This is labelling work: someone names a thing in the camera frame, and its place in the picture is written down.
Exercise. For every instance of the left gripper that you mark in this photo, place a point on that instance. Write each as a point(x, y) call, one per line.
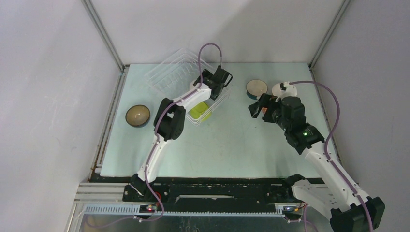
point(206, 74)

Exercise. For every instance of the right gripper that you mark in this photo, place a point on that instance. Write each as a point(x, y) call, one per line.
point(264, 101)

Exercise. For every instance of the teal blue bowl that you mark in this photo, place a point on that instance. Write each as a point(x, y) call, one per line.
point(256, 88)

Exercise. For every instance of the white bowl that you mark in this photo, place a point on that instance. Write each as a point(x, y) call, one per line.
point(194, 86)

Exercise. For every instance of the green bowl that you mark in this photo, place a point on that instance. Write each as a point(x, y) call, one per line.
point(199, 110)

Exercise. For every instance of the dark bowl beige inside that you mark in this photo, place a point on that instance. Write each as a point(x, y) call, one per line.
point(138, 115)

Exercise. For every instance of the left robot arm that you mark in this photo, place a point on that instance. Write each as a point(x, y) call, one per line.
point(170, 120)

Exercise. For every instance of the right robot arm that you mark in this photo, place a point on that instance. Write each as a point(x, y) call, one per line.
point(346, 205)

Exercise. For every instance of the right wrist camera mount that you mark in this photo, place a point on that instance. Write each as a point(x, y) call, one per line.
point(285, 89)

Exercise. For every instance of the white wire dish rack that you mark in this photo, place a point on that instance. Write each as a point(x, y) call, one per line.
point(172, 78)

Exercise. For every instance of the grey cable duct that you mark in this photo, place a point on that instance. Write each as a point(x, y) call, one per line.
point(137, 210)

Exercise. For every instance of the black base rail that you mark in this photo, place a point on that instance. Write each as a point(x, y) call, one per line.
point(219, 194)

